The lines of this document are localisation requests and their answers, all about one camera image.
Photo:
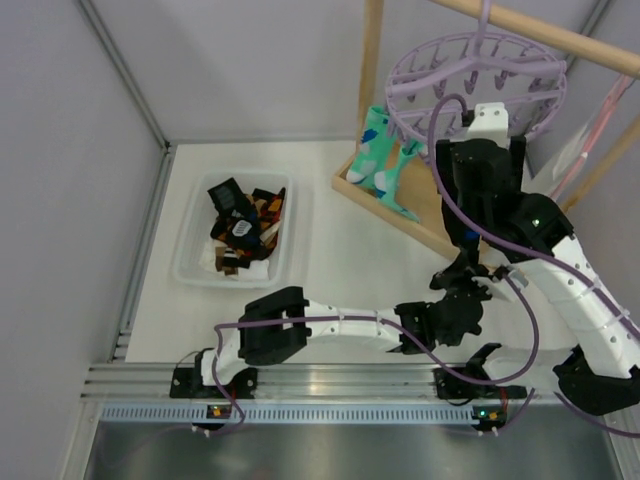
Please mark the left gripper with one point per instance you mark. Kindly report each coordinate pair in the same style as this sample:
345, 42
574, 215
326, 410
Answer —
460, 282

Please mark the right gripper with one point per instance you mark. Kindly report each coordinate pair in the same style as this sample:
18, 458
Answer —
517, 148

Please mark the teal sock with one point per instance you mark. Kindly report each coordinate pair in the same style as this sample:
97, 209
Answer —
387, 182
374, 148

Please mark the black sock with white stripes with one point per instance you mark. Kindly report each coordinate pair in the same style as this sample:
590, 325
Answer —
228, 198

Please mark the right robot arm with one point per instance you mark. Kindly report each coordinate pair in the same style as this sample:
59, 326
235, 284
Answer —
600, 374

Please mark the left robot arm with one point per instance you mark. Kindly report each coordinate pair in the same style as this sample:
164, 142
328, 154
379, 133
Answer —
276, 327

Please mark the wooden hanger rack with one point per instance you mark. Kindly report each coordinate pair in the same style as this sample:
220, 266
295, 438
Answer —
420, 190

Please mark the purple round clip hanger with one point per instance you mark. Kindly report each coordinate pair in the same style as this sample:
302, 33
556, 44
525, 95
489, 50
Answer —
521, 81

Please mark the pile of socks in bin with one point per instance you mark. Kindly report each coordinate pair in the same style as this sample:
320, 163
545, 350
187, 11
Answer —
266, 213

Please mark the clear plastic bag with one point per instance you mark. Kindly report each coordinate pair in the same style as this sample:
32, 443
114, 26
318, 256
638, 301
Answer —
565, 165

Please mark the white plastic bin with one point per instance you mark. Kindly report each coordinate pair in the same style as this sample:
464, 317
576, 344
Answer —
201, 216

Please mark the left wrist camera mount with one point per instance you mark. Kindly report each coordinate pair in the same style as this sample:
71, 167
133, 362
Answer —
507, 283

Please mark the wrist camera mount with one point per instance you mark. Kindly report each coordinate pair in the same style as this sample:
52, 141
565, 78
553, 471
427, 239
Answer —
491, 122
507, 283

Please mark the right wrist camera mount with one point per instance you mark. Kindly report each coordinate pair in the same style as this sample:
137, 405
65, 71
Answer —
491, 122

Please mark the aluminium rail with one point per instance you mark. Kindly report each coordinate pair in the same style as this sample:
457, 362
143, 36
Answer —
349, 383

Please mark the perforated cable duct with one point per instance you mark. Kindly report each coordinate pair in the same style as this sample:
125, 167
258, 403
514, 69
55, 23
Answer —
278, 413

